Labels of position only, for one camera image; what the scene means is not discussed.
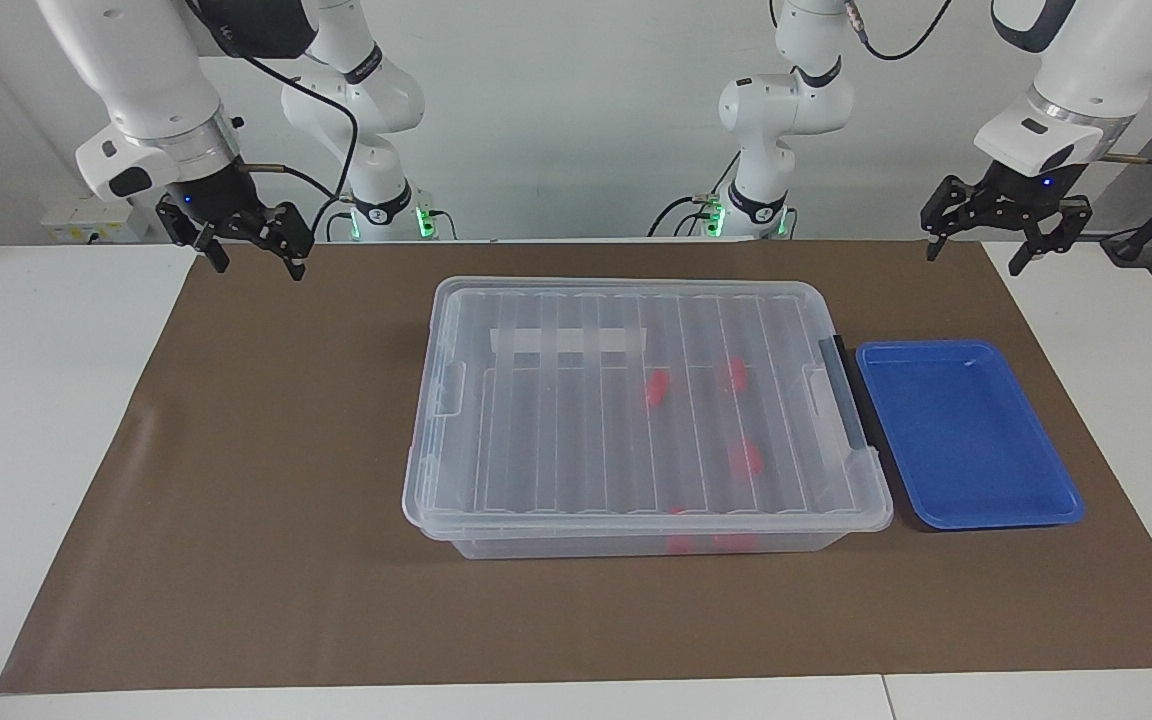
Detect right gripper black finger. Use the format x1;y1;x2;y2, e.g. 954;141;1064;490
158;203;230;274
266;203;315;282

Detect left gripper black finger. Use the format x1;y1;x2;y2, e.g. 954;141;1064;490
1009;195;1094;277
920;177;979;263

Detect clear ribbed plastic lid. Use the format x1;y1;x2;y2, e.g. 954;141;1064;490
403;277;895;534

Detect blue plastic tray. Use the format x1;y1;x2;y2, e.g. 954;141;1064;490
854;339;1086;531

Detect clear plastic storage box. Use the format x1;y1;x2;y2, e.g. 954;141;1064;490
421;280;892;561

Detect white power strip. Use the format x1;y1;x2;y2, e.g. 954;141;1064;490
41;195;162;244

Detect brown table mat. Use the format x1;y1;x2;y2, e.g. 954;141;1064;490
0;240;1152;695

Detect black right base cables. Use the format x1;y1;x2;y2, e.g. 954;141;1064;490
312;195;357;242

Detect black base cables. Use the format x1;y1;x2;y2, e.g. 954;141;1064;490
312;195;357;242
648;195;737;239

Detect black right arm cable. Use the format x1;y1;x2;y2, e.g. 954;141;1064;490
186;0;362;236

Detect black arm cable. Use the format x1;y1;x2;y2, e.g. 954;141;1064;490
841;0;952;61
186;0;362;236

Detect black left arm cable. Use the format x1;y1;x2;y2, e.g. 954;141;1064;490
841;0;952;61

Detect black box latch handle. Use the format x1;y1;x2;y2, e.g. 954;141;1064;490
818;335;879;453

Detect black left base cables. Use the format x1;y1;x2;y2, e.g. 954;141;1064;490
648;195;737;239

